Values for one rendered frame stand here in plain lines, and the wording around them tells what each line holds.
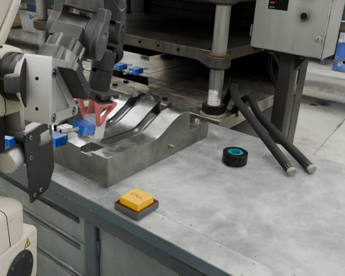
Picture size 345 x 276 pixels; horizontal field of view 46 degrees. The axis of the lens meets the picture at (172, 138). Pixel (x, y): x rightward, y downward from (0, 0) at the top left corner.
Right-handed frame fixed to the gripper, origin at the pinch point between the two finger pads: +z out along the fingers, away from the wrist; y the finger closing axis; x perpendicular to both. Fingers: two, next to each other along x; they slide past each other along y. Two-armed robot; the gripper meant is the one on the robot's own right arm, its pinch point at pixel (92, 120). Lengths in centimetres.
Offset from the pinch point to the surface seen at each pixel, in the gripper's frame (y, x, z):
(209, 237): -42.5, 0.0, 12.1
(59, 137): 8.4, 2.6, 8.5
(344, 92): 14, -368, 22
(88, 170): -2.3, 0.1, 14.2
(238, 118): -3, -88, 9
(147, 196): -23.9, 1.2, 10.8
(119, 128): 5.0, -17.7, 7.1
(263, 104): -3, -112, 5
